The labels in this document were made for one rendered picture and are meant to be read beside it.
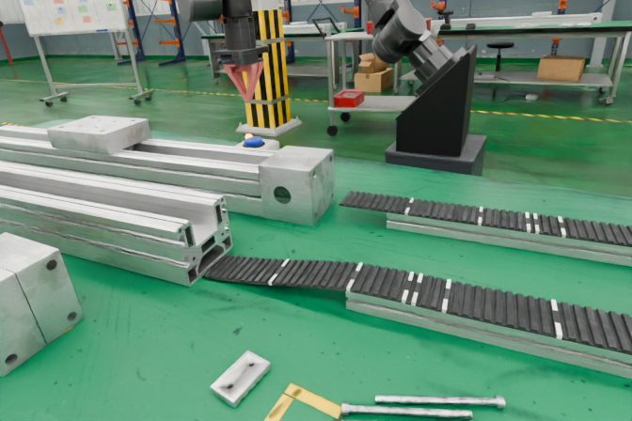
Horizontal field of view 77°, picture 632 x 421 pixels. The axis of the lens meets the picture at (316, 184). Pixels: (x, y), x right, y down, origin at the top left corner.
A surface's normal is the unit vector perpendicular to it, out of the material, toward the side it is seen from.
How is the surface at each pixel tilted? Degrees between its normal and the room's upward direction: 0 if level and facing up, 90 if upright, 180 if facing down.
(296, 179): 90
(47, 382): 0
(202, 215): 90
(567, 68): 90
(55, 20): 90
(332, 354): 0
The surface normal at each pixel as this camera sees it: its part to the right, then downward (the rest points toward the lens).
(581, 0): -0.49, 0.38
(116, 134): 0.92, 0.11
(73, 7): -0.17, 0.41
